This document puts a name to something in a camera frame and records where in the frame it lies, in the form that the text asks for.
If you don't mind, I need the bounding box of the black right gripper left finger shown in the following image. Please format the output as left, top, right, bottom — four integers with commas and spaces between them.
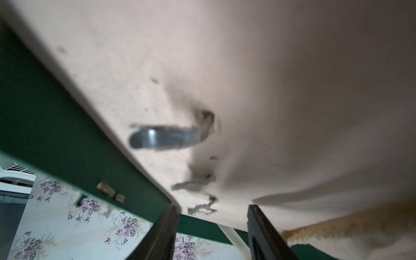
126, 203, 180, 260

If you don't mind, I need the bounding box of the green jewelry box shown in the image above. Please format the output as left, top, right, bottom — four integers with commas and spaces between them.
0, 0, 416, 260

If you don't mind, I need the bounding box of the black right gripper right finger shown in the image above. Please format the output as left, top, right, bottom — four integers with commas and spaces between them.
247, 204, 298, 260

